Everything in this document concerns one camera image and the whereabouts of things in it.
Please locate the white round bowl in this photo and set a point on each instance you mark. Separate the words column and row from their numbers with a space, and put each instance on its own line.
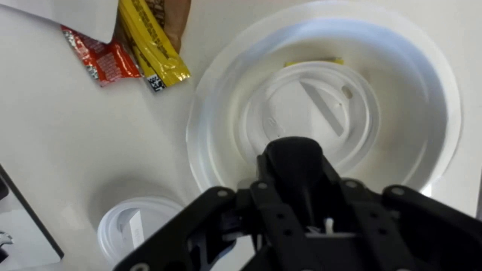
column 417, row 100

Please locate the brown packet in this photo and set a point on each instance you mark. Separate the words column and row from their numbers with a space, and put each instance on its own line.
column 176, row 20

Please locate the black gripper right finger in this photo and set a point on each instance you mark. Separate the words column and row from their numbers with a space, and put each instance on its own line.
column 432, row 231

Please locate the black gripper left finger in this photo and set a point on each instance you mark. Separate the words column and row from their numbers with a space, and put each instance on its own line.
column 201, row 227

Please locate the long yellow sauce packet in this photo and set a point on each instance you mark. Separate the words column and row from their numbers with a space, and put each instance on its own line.
column 152, row 46

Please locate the white flat board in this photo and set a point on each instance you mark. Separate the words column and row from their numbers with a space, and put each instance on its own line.
column 25, row 236

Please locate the white plastic cup lid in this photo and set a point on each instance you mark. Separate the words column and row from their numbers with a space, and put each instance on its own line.
column 311, row 100
column 121, row 221

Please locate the red sauce packet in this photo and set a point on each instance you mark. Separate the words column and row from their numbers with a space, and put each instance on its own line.
column 106, row 61

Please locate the white folded napkin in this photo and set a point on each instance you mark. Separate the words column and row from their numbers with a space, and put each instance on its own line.
column 61, row 16

